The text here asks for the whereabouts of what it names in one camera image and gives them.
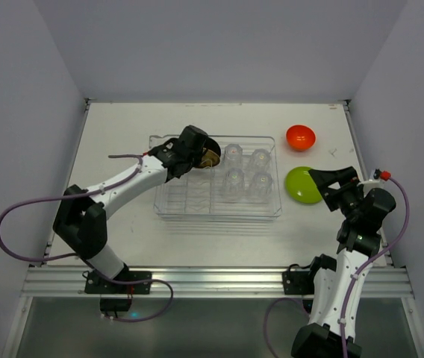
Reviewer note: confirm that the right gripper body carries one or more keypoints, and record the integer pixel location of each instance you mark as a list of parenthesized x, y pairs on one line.
[(345, 187)]

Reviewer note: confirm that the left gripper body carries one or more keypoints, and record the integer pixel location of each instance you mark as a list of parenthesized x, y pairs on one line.
[(204, 150)]

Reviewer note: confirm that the lime green plate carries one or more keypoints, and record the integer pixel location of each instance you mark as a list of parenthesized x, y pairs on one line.
[(301, 187)]

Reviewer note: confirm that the yellow patterned plate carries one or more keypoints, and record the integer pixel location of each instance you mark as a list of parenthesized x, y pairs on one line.
[(209, 159)]

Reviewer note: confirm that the orange bowl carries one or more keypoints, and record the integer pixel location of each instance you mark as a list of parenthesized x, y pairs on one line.
[(300, 137)]

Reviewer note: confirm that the black plate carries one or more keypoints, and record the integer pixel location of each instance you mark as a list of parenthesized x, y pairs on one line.
[(212, 146)]

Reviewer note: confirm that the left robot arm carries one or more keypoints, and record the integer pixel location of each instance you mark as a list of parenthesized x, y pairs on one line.
[(81, 220)]

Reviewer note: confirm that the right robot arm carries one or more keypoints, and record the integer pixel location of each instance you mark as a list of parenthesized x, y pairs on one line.
[(338, 282)]

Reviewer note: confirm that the clear glass back left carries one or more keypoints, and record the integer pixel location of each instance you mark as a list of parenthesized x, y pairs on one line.
[(233, 156)]

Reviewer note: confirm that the clear glass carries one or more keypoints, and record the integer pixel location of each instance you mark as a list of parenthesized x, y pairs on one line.
[(260, 160), (233, 156), (233, 185), (260, 186)]

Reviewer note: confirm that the clear glass front left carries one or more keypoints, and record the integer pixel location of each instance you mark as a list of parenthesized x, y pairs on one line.
[(233, 185)]

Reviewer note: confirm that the clear glass front right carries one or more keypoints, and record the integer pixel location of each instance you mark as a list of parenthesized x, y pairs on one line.
[(260, 186)]

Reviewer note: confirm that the clear glass back right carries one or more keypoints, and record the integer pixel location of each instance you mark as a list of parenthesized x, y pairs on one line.
[(260, 160)]

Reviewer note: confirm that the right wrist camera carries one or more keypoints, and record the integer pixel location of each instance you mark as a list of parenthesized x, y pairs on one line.
[(377, 179)]

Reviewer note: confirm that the white wire dish rack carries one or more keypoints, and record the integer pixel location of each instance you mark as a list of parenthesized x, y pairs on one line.
[(197, 196)]

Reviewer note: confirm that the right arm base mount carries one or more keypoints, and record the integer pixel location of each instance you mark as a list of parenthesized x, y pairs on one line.
[(299, 280)]

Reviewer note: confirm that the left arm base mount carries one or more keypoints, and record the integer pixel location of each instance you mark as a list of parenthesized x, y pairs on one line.
[(99, 286)]

